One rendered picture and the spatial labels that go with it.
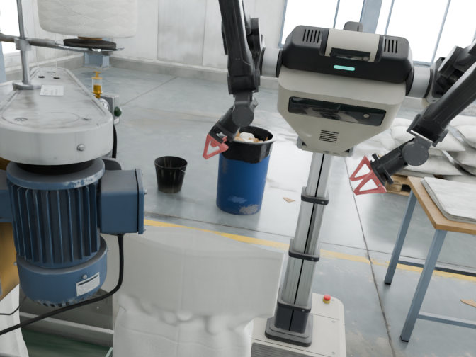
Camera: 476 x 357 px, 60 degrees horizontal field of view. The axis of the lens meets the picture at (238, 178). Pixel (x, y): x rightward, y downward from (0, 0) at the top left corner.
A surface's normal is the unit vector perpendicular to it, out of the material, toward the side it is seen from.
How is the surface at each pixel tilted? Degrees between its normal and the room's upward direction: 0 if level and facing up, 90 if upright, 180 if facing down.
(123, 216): 90
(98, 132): 91
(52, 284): 91
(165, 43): 90
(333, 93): 40
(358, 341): 0
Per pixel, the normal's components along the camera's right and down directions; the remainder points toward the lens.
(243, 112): -0.07, 0.47
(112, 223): 0.26, 0.40
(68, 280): 0.47, 0.43
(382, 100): -0.05, -0.47
